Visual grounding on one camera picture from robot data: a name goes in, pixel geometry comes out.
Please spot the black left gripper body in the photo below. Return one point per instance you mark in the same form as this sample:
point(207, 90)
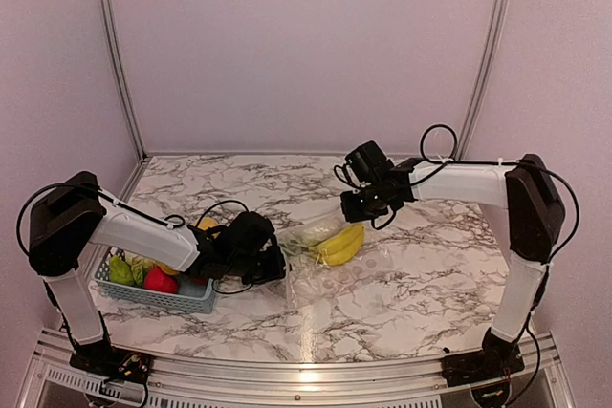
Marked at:
point(254, 270)

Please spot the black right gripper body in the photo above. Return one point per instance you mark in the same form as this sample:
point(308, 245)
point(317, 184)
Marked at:
point(370, 206)

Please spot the yellow fake banana bunch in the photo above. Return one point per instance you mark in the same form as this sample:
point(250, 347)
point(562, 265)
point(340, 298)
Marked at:
point(340, 248)

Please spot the yellow fake fruit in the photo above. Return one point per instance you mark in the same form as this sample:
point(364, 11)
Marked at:
point(207, 227)

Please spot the white fake radish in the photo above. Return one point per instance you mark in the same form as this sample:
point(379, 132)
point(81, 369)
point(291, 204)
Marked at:
point(321, 230)

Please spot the clear zip top bag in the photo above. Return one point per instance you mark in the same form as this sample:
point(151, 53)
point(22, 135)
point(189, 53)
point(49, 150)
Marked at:
point(308, 282)

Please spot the yellow fake bell pepper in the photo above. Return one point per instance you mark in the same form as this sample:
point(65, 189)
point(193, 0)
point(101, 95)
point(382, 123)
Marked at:
point(168, 270)

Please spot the red fake apple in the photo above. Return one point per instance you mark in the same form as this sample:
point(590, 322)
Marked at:
point(200, 281)
point(158, 281)

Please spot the white green fake cabbage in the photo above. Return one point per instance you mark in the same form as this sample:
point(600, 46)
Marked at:
point(140, 267)

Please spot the green fake pear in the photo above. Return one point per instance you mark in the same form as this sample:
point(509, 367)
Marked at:
point(120, 272)

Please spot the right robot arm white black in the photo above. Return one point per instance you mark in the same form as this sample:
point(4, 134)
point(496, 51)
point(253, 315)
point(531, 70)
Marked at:
point(526, 205)

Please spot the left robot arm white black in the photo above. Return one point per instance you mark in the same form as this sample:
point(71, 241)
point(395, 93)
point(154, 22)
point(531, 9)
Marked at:
point(61, 220)

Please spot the light blue plastic basket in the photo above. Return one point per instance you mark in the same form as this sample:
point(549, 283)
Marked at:
point(190, 298)

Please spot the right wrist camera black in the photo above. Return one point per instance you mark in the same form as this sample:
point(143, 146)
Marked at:
point(366, 166)

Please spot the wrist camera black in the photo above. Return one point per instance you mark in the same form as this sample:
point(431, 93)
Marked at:
point(366, 166)
point(241, 241)

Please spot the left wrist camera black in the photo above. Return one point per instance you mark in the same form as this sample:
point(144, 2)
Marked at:
point(241, 241)

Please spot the front aluminium rail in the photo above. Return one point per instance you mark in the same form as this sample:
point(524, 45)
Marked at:
point(181, 381)

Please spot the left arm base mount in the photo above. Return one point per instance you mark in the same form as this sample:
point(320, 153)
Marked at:
point(102, 358)

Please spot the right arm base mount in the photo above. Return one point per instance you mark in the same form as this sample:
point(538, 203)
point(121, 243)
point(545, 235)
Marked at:
point(496, 358)

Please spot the right aluminium frame post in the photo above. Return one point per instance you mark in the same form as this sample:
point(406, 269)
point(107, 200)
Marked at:
point(479, 88)

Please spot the aluminium frame post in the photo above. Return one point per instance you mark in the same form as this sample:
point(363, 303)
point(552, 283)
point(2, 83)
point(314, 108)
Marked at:
point(479, 88)
point(126, 104)

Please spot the left aluminium frame post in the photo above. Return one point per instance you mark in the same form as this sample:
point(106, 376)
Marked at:
point(126, 104)

